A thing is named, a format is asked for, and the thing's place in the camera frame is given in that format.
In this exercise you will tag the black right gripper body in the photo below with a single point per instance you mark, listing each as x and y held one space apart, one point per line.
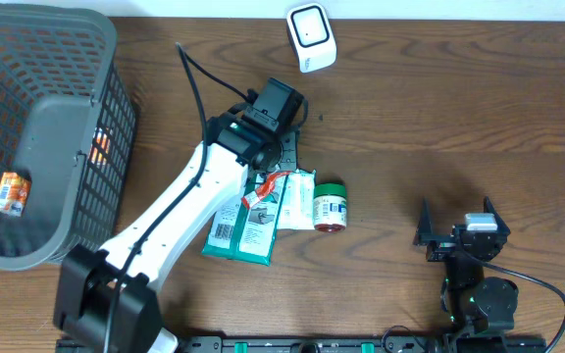
441 247

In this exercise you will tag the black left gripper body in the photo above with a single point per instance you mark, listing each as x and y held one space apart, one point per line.
284 154

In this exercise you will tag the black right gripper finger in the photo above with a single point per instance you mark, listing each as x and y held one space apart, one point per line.
489 208
425 224

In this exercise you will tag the red white sachet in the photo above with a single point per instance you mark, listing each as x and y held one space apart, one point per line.
262 191

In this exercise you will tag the white teal wipes packet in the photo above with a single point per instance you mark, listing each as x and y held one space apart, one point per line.
296 211

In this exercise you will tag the green lid spice jar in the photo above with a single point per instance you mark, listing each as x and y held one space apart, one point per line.
330 207

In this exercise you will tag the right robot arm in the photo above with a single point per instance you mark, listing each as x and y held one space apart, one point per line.
481 308

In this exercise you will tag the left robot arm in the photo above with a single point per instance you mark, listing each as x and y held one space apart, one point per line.
107 299

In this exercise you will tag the white barcode scanner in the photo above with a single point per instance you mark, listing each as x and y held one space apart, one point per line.
311 37

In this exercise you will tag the grey plastic shopping basket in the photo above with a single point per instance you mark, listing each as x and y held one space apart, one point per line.
67 124

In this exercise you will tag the orange small box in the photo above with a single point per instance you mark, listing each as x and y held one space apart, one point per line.
14 191

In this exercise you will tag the black mounting rail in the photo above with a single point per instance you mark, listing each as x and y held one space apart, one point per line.
399 344

